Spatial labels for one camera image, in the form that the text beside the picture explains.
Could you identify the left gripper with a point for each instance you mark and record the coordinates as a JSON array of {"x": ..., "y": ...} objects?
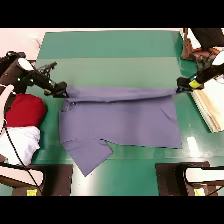
[{"x": 59, "y": 89}]

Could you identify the white garment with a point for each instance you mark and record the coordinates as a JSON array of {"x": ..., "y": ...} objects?
[{"x": 20, "y": 144}]

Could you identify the purple shirt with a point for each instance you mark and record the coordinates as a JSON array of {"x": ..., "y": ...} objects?
[{"x": 133, "y": 120}]

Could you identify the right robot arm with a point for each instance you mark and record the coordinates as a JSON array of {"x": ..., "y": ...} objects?
[{"x": 212, "y": 71}]

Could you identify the red garment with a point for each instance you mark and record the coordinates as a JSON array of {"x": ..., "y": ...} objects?
[{"x": 26, "y": 110}]

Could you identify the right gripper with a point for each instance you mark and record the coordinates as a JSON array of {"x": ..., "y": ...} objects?
[{"x": 185, "y": 84}]

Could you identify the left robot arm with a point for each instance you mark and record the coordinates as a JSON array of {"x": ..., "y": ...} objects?
[{"x": 16, "y": 72}]

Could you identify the beige garment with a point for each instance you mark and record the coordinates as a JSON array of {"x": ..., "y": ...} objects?
[{"x": 209, "y": 110}]

